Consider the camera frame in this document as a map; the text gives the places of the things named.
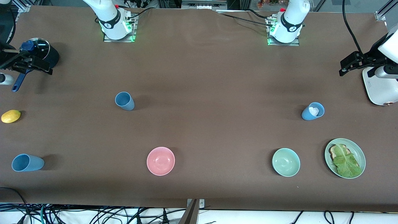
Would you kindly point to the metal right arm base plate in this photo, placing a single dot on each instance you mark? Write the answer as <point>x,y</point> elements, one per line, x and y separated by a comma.
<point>133,29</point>

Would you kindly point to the white toaster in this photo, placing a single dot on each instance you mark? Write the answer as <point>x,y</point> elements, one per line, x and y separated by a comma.
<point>381,93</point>

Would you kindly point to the metal table edge bracket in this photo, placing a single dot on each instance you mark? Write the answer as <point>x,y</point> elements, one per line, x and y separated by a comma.
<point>202,203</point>

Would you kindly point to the pale green bowl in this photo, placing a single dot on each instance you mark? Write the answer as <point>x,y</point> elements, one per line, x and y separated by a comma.
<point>286,162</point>

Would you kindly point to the yellow lemon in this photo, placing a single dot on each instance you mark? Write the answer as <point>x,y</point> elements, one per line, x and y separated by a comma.
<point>11,116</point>

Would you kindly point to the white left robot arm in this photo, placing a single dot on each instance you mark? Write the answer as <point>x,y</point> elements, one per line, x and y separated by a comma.
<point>290,21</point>

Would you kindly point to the glass lid with blue knob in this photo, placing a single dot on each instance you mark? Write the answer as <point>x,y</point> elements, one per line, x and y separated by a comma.
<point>42,46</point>

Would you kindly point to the aluminium frame profile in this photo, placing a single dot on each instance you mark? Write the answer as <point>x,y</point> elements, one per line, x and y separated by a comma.
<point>384,14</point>
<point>25,6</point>

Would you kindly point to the brown table cloth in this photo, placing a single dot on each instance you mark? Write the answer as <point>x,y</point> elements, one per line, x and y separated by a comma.
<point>217,77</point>

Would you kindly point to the grey box behind table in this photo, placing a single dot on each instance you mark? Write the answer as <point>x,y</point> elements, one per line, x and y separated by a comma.
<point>203,4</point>

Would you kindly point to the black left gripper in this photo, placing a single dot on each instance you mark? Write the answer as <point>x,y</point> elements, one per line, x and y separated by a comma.
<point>369,59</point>

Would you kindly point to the toast slice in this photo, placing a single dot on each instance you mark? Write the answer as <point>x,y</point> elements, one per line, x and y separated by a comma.
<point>332,152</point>

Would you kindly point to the green lettuce leaf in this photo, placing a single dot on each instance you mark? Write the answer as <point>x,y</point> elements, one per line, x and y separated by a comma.
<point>346,165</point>

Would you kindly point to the white crumpled paper ball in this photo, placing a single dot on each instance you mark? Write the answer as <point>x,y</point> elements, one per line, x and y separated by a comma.
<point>313,111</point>

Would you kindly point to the pale green plate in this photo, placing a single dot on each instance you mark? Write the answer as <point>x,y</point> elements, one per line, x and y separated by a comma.
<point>361,155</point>

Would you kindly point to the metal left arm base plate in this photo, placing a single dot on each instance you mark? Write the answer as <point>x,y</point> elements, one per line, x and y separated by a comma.
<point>283,44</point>

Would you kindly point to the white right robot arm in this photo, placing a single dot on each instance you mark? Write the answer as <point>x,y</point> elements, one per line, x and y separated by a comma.
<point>110,21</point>

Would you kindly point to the dark blue saucepan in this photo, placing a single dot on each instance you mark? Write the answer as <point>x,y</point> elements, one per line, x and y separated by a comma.
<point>53,57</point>

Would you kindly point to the blue cup with white filling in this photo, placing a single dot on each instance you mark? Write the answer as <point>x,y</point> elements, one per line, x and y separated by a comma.
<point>307,115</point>

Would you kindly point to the pink bowl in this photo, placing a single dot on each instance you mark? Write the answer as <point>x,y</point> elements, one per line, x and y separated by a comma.
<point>160,161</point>

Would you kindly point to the orange artificial flowers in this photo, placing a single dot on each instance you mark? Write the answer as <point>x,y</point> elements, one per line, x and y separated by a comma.
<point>264,3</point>

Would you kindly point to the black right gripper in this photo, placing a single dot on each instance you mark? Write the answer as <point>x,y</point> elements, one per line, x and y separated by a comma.
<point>9,62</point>

